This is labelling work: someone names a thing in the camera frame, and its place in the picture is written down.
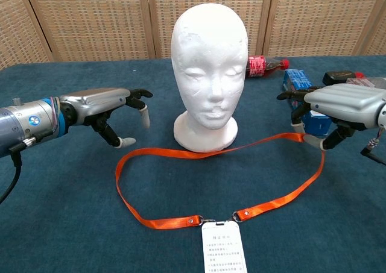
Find small black red device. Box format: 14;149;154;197
322;70;365;86

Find blue carpet table cover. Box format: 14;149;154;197
0;55;386;273

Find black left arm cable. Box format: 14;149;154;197
0;140;24;204

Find cola bottle red label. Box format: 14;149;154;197
245;55;290;78

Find orange lanyard with badge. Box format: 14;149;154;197
115;132;326;273

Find white mannequin head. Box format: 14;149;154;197
171;3;250;153

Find black right arm cable plug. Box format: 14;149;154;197
361;128;386;166

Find clear box red parts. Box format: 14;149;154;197
346;77;386;89

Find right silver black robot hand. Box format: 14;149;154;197
276;83;386;152

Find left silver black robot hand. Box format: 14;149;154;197
59;87;154;149

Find blue cookie box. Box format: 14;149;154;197
282;69;332;136

